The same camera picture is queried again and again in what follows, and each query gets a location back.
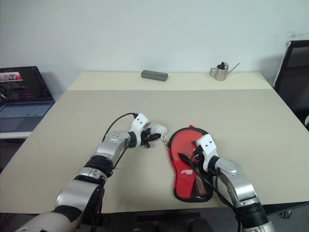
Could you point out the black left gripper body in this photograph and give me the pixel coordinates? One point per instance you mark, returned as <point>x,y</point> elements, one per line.
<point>145,136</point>

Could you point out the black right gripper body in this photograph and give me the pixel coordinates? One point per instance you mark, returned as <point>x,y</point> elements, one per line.
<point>199,157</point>

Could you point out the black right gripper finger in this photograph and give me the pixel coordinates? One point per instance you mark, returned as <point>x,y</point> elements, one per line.
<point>184,157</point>
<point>194,143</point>

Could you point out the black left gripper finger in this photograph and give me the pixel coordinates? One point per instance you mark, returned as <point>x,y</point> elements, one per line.
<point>147,144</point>
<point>154,136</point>

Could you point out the red black paddle case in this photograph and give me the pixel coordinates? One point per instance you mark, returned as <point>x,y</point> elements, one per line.
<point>183,183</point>

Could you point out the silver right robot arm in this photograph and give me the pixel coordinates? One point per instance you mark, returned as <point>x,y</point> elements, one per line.
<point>239,183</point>

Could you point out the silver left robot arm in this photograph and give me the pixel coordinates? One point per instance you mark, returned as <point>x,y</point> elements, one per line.
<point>106,147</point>

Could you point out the grey rectangular box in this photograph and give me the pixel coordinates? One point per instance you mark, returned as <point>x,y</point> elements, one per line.
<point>154,75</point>

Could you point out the silver metal watering can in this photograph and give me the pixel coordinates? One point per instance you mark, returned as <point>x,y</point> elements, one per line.
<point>220,72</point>

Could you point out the black caster wheel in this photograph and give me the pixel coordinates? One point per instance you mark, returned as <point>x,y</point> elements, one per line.
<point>286,214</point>

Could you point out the black mesh office chair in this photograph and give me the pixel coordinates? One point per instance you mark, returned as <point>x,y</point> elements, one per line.
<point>297,79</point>

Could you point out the open grey laptop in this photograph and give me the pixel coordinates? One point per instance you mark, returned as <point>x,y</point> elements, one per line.
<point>24,89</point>

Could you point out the white side desk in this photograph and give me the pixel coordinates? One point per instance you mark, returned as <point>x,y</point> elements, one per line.
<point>14,135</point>

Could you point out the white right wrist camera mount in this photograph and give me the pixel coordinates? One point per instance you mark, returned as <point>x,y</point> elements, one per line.
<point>207,145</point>

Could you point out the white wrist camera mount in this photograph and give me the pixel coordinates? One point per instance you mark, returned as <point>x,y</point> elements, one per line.
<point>207,145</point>
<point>141,122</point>

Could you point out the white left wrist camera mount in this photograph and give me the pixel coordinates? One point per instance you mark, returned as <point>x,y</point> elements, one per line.
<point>141,122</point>

